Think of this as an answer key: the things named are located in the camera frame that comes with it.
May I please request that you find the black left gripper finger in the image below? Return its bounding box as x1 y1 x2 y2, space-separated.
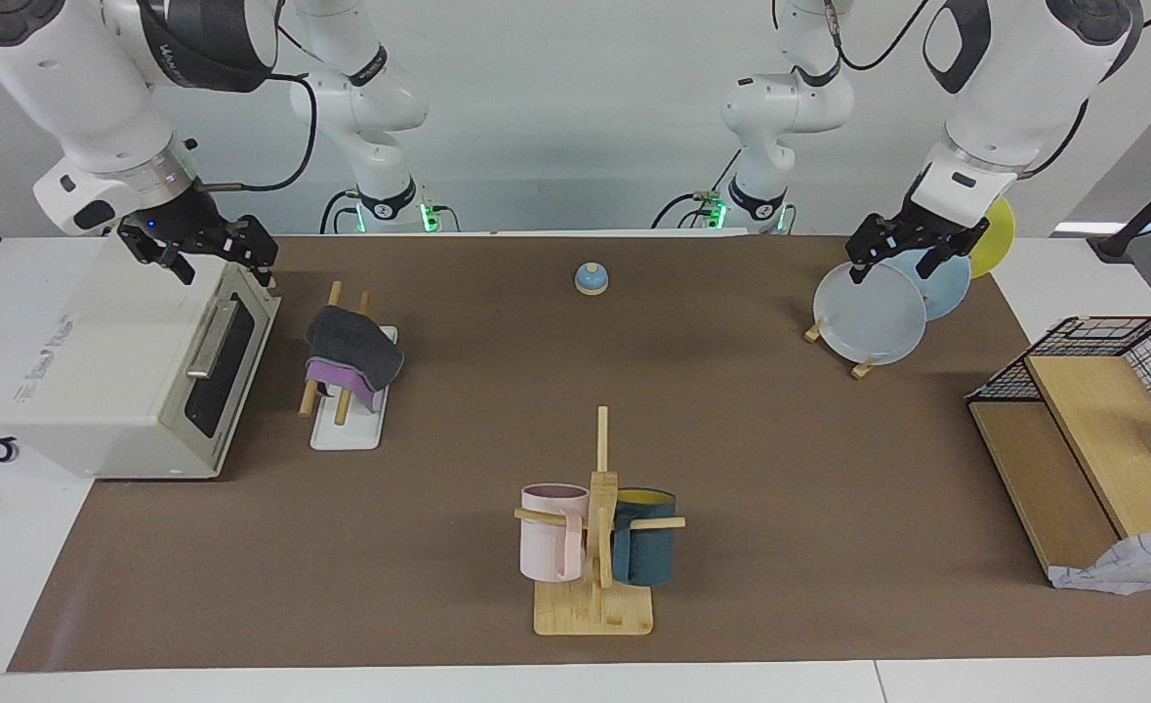
917 223 991 284
846 217 893 284

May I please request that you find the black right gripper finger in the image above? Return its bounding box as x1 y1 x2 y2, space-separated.
124 239 195 286
228 217 280 287

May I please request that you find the purple grey towel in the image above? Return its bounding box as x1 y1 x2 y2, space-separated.
305 305 406 413

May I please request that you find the wooden plate rack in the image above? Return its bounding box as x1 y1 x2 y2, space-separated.
804 317 879 381

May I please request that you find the wooden towel rack white base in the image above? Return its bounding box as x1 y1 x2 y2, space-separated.
299 281 398 451

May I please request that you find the light blue plate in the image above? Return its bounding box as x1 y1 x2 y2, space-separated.
902 249 972 322

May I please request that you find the yellow plate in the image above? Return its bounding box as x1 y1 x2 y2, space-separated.
966 198 1016 279

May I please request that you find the grey plate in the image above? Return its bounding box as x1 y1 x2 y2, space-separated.
813 260 927 367

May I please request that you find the beige toaster oven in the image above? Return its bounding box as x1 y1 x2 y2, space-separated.
0 234 281 479

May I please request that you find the wooden shelf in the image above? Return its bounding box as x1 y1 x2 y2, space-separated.
966 332 1151 587

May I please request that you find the brown table mat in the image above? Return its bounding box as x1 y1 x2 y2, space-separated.
7 234 1151 673

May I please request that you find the dark teal mug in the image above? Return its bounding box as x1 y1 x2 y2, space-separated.
612 488 678 588

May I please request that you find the pink mug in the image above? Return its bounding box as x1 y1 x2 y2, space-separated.
520 483 591 583

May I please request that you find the wooden mug tree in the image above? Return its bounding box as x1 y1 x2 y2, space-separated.
514 406 685 637

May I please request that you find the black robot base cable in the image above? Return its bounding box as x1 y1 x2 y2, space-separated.
651 146 742 231
319 188 366 235

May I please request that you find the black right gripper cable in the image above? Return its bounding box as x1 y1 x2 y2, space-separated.
194 73 318 192

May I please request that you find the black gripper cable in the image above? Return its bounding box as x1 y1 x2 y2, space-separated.
770 0 932 74
194 73 318 192

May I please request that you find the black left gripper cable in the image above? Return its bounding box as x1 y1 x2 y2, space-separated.
770 0 932 74

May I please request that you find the wire basket on wooden box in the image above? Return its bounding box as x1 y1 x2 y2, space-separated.
1048 525 1151 595

